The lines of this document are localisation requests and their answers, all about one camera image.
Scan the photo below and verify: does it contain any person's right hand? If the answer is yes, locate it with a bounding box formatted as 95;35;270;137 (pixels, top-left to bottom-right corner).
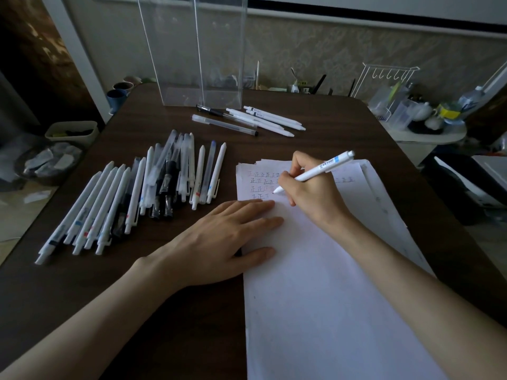
277;150;353;230

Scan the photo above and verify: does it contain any person's left hand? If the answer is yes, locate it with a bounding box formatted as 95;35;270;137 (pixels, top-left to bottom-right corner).
133;199;285;291

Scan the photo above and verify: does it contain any stack of white paper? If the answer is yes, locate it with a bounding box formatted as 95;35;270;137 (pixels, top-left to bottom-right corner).
236;157;448;380

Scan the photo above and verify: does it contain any person's right forearm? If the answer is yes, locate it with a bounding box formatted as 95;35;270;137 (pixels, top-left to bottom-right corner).
328;213;507;380

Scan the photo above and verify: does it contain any person's left forearm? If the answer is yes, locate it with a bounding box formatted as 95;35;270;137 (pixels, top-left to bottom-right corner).
0;261;179;380

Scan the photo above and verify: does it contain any black router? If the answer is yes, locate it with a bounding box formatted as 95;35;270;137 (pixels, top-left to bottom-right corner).
313;74;355;96

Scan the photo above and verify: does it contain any white low cabinet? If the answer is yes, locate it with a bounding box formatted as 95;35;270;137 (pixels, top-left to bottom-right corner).
380;120;468;167

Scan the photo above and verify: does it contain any clear plastic measuring jug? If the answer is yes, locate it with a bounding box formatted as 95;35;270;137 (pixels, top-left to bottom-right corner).
392;99;417;129

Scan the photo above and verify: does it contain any black round tray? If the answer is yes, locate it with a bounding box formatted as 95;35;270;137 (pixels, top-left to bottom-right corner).
408;120;444;135

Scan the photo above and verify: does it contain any black bag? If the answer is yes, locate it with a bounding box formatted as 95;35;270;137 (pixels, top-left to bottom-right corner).
421;154;507;226

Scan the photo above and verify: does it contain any white teapot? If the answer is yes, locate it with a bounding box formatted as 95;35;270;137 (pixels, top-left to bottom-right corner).
411;101;433;121

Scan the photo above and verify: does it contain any yellow green container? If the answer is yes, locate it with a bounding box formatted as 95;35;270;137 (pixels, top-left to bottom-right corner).
438;104;462;121

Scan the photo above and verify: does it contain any beige plastic bin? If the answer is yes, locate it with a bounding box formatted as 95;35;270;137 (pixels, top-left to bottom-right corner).
44;121;100;149

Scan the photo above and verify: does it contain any group of colourful cups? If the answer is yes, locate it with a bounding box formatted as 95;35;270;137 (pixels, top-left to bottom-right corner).
106;76;157;115

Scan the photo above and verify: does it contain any white paper scrap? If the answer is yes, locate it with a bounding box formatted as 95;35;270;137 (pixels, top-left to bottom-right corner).
23;189;52;204

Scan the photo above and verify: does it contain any clear plastic bottle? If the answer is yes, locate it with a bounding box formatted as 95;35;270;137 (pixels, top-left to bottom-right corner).
457;85;485;115

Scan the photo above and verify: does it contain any white projector screen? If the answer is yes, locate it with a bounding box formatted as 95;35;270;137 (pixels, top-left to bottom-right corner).
247;0;507;34

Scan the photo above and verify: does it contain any grey curtain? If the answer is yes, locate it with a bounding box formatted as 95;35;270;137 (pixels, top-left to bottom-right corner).
0;71;40;135

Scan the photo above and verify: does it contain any white wire hook rack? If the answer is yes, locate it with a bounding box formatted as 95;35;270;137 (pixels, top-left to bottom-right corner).
350;63;420;121

